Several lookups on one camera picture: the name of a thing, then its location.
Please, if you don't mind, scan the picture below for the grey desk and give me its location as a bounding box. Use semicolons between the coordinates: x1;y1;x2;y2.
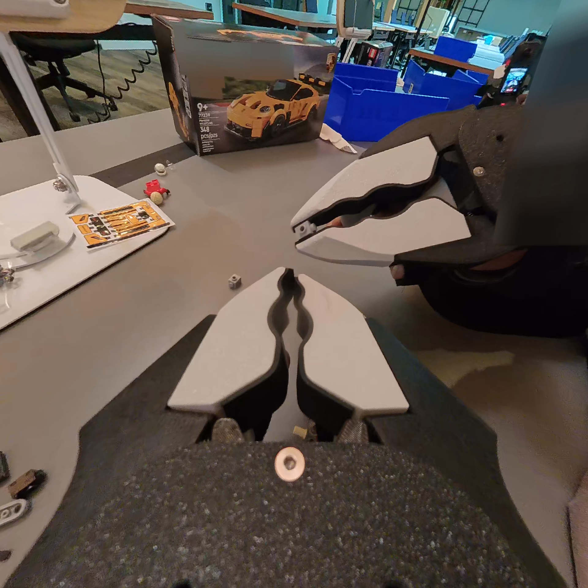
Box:
0;103;588;588

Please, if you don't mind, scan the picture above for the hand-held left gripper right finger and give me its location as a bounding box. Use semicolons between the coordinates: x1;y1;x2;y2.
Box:
295;273;410;443

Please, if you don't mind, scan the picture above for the coiled black cable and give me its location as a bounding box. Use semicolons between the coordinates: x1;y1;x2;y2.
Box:
94;39;159;113

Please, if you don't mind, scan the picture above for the white stand base board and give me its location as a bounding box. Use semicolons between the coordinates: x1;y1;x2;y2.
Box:
0;175;170;330

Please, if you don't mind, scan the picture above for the pale grey block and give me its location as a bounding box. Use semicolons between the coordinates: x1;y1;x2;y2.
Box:
10;221;61;252

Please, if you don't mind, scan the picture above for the orange sticker sheet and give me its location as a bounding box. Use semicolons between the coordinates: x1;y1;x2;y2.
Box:
69;199;176;250

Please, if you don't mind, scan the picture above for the person's right hand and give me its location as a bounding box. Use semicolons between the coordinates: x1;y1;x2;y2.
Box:
390;249;527;282

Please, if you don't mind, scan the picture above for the brown toy brick piece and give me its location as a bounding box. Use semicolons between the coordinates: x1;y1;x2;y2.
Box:
7;469;47;499

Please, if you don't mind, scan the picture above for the black toy car box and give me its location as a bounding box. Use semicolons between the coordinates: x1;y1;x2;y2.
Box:
151;14;341;158

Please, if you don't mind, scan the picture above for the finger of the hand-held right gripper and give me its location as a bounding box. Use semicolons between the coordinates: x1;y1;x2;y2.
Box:
295;198;473;268
291;135;442;234

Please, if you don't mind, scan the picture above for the clear plastic disc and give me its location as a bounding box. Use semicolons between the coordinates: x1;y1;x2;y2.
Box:
0;220;76;272

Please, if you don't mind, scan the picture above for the pink cloth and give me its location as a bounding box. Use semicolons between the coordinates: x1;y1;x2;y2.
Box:
567;478;588;588

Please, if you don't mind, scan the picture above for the wooden office table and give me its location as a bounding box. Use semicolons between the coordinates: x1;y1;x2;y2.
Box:
232;2;338;28

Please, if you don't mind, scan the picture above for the white crumpled tissue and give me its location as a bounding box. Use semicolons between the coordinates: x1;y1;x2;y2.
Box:
319;123;358;154

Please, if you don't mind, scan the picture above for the plastic bag of parts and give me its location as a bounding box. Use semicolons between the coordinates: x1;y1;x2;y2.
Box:
0;262;19;318

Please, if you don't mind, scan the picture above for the red toy minifigure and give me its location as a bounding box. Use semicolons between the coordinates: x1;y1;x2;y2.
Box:
143;179;172;206

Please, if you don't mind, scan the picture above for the large blue bin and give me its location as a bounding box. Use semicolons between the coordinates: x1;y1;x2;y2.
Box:
323;62;451;143

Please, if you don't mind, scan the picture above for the black office chair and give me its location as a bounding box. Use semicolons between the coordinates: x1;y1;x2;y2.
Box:
11;32;118;122

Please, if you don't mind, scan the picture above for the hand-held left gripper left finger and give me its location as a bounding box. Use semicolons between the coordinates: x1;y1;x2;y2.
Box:
167;266;295;443

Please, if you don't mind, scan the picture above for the small dark toy box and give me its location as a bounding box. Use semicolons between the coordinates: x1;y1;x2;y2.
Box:
357;40;395;70

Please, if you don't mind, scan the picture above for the light grey toy brick piece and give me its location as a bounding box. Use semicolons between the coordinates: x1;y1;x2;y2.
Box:
0;498;32;526

